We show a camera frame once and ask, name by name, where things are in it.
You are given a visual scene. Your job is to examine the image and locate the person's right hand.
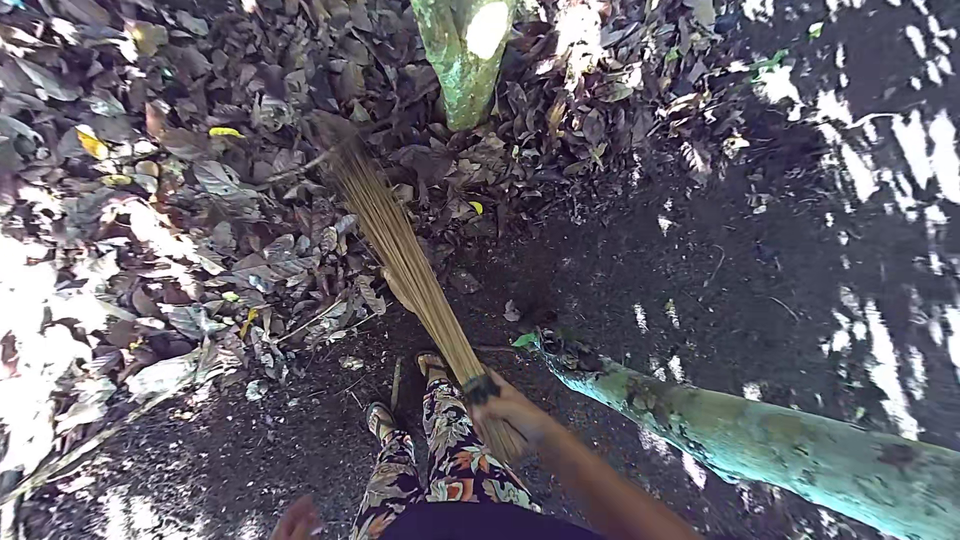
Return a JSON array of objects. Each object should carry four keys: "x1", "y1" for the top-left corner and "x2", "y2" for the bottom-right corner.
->
[{"x1": 469, "y1": 367, "x2": 558, "y2": 456}]

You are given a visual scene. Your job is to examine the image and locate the person's left hand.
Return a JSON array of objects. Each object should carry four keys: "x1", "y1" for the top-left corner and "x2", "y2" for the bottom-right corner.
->
[{"x1": 270, "y1": 495, "x2": 324, "y2": 540}]

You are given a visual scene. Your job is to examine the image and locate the brown stick broom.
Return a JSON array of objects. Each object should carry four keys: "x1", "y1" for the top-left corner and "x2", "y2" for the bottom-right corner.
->
[{"x1": 318, "y1": 123, "x2": 528, "y2": 464}]

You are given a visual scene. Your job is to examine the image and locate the person's right forearm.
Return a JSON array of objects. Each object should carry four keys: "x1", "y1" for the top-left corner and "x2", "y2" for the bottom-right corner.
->
[{"x1": 535, "y1": 421, "x2": 705, "y2": 540}]

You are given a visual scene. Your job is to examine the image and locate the person's legs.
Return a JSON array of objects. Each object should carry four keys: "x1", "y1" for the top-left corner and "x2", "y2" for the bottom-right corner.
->
[{"x1": 350, "y1": 351, "x2": 543, "y2": 540}]

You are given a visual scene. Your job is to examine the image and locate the person's body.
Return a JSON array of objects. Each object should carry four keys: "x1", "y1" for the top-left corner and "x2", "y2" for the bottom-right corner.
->
[{"x1": 376, "y1": 501, "x2": 606, "y2": 540}]

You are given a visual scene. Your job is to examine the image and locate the long thin grey branch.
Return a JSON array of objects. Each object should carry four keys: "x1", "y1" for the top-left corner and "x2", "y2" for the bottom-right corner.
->
[{"x1": 0, "y1": 371, "x2": 200, "y2": 507}]

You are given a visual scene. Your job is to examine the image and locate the slanting pale green tree trunk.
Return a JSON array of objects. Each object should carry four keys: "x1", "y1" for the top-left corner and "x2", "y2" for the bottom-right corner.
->
[{"x1": 531, "y1": 337, "x2": 960, "y2": 540}]

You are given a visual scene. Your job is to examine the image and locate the pile of dry leaves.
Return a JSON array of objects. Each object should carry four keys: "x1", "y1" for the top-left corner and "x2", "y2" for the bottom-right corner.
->
[{"x1": 0, "y1": 0, "x2": 759, "y2": 481}]

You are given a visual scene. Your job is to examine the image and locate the upright mossy tree trunk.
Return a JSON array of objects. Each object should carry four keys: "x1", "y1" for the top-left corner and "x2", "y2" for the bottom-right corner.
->
[{"x1": 411, "y1": 0, "x2": 517, "y2": 132}]

